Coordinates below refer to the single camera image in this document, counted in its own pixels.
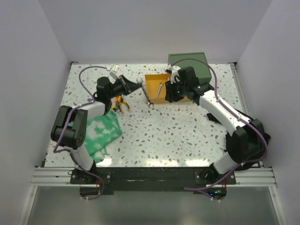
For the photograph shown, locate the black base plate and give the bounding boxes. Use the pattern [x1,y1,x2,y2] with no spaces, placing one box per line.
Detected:
[68,167,221,197]

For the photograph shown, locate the orange black pliers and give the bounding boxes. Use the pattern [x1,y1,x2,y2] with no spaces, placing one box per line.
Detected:
[114,95,130,113]

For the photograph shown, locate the green white cloth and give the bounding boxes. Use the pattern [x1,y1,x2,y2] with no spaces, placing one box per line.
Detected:
[84,111,122,163]

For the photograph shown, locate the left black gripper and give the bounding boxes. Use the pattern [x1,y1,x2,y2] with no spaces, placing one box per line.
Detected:
[107,75,142,100]

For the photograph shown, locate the silver wrench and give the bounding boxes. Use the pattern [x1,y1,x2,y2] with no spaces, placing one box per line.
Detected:
[156,82,164,98]
[136,79,154,107]

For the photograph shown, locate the black cloth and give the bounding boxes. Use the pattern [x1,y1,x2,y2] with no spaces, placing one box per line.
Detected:
[208,111,271,175]

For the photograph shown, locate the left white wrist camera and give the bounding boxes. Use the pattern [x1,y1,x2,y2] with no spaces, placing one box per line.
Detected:
[106,64,119,80]

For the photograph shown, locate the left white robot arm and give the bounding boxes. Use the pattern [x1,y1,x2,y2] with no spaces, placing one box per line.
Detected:
[51,75,143,184]

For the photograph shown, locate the yellow drawer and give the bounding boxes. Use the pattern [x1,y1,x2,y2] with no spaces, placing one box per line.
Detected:
[144,73,190,105]

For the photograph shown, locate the green drawer box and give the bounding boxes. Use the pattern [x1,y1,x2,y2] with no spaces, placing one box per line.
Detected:
[168,52,212,83]

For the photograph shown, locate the aluminium rail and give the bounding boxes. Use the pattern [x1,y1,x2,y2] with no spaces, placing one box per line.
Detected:
[30,167,277,187]

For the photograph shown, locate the silver wrench front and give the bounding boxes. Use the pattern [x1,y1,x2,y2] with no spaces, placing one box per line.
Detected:
[156,82,164,98]

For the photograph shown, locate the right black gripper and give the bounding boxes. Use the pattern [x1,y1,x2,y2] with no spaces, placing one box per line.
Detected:
[165,78,188,103]

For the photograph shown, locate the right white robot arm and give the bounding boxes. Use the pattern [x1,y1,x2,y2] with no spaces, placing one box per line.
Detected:
[165,66,270,184]

